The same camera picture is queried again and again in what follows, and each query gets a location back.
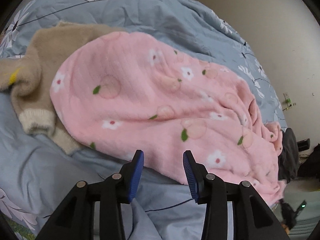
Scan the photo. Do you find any pink fleece floral garment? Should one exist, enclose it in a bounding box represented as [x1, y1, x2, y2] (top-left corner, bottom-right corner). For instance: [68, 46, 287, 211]
[50, 31, 286, 205]

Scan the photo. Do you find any wall power socket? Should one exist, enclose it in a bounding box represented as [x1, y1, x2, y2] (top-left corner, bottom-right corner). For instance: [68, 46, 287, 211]
[283, 92, 296, 111]

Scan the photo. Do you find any beige fuzzy sweater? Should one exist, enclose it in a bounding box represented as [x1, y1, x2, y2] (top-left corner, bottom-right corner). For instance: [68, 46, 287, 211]
[1, 22, 121, 155]

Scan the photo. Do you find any grey-blue floral duvet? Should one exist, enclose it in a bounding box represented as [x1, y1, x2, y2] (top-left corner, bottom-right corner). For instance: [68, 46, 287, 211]
[1, 0, 286, 239]

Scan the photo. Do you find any dark grey folded garment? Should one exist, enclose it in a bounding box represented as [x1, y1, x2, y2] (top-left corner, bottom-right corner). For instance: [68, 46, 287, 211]
[278, 128, 299, 184]

